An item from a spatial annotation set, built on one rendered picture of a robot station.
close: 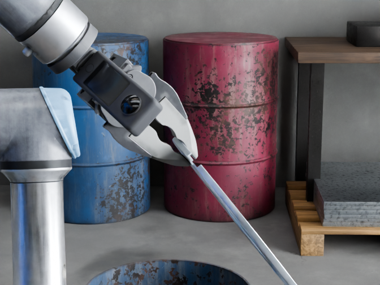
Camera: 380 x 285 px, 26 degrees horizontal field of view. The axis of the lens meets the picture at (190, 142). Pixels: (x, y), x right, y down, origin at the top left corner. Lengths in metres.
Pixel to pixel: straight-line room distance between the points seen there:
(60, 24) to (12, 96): 0.42
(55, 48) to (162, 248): 2.84
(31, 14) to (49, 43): 0.04
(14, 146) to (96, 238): 2.57
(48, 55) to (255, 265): 2.68
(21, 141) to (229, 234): 2.65
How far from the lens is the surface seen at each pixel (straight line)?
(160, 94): 0.99
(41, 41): 0.94
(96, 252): 3.70
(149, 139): 0.99
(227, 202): 0.93
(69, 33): 0.94
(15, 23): 0.93
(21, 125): 1.32
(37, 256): 1.34
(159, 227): 4.01
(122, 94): 0.92
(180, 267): 2.28
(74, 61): 0.94
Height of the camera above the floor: 1.30
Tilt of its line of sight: 13 degrees down
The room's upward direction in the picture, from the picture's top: straight up
